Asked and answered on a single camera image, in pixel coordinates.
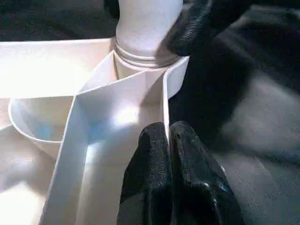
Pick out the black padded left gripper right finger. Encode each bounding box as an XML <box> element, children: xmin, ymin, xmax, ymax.
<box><xmin>170</xmin><ymin>120</ymin><xmax>246</xmax><ymax>225</ymax></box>

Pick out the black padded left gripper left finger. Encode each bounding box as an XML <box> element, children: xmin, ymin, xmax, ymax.
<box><xmin>116</xmin><ymin>121</ymin><xmax>175</xmax><ymax>225</ymax></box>

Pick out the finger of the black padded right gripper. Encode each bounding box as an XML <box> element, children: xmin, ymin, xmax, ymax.
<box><xmin>158</xmin><ymin>0</ymin><xmax>225</xmax><ymax>58</ymax></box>

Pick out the white plastic table leg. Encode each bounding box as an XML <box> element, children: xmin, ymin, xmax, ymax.
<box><xmin>114</xmin><ymin>0</ymin><xmax>185</xmax><ymax>70</ymax></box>

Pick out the white plastic table top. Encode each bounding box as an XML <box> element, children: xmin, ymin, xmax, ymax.
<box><xmin>0</xmin><ymin>37</ymin><xmax>190</xmax><ymax>225</ymax></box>

